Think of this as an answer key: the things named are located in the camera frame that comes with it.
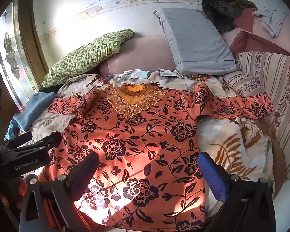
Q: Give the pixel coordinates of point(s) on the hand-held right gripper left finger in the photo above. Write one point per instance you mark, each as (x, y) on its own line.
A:
(87, 169)

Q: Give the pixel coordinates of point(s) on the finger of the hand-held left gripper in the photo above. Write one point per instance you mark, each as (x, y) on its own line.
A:
(50, 139)
(21, 137)

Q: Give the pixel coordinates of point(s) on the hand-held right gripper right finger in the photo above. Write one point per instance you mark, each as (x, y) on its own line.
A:
(212, 178)

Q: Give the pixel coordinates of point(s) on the orange floral shirt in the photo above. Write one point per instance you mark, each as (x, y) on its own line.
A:
(140, 135)

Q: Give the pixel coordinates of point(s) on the teal patterned cloth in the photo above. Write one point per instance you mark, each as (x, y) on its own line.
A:
(11, 130)

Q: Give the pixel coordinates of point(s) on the blue folded cloth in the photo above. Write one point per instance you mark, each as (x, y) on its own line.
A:
(33, 108)

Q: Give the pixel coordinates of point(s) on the leaf-printed blanket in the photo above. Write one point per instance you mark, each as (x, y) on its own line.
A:
(232, 135)

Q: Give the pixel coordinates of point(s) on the dark cloth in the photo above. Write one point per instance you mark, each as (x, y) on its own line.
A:
(47, 89)

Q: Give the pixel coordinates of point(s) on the green patterned pillow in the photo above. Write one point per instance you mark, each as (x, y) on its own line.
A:
(87, 55)

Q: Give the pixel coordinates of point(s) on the white gloves with teal cuff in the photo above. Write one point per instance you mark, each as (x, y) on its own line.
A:
(135, 73)

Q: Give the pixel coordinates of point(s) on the small white cloth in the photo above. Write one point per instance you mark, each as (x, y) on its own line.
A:
(169, 72)

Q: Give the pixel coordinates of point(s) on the striped floral bed cover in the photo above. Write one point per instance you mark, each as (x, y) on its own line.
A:
(275, 77)

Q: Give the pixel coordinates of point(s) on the mauve bed sheet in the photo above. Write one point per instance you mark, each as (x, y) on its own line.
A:
(140, 53)

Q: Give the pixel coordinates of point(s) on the grey pillow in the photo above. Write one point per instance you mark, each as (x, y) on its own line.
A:
(195, 41)

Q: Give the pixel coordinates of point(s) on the maroon and pink blanket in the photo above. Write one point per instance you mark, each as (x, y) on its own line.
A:
(251, 43)

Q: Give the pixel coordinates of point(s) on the white crumpled cloth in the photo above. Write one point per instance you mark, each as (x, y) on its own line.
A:
(273, 20)

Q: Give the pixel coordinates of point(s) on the wooden window frame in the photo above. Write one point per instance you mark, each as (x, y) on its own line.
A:
(31, 33)

